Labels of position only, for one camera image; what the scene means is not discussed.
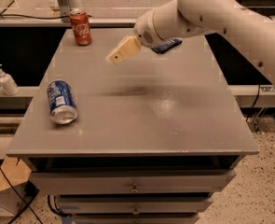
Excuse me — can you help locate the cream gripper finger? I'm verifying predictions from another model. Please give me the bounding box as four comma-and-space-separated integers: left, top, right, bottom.
105, 35, 142, 64

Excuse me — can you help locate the red coke can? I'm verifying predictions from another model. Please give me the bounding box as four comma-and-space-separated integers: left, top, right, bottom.
70, 8, 92, 46

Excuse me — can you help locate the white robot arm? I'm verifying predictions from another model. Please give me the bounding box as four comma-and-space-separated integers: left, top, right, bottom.
106, 0, 275, 87

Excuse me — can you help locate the blue pepsi can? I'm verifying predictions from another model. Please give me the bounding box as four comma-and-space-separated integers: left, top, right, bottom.
47, 80, 77, 125

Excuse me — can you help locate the dark blue snack packet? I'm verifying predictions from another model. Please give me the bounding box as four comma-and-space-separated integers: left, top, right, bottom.
151, 38, 182, 54

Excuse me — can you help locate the grey drawer cabinet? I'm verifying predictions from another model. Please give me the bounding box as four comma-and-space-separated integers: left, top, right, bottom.
6, 26, 260, 224

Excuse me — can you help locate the white pump soap bottle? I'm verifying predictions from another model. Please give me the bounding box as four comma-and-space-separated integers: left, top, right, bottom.
0, 64, 19, 96

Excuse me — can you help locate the top grey drawer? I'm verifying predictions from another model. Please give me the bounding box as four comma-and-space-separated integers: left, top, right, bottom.
30, 170, 236, 195

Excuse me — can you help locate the grey drawer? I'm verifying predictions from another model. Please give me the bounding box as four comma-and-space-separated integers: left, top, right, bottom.
57, 196, 212, 215
73, 214, 199, 224
30, 170, 236, 195

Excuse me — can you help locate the middle grey drawer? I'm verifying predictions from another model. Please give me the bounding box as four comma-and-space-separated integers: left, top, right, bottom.
57, 196, 212, 215

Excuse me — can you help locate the bottom grey drawer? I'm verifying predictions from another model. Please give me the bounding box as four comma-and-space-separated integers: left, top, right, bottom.
73, 214, 199, 224

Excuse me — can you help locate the cardboard box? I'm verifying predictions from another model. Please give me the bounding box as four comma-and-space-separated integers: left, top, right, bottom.
0, 157, 31, 217

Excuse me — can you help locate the left metal post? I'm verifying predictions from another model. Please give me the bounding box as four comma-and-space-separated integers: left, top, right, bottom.
57, 0, 70, 22

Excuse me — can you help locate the black cable behind glass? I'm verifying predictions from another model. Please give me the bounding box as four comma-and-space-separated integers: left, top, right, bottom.
0, 0, 72, 21

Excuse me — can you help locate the black floor cable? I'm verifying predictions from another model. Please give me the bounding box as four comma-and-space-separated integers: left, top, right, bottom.
0, 143, 44, 224

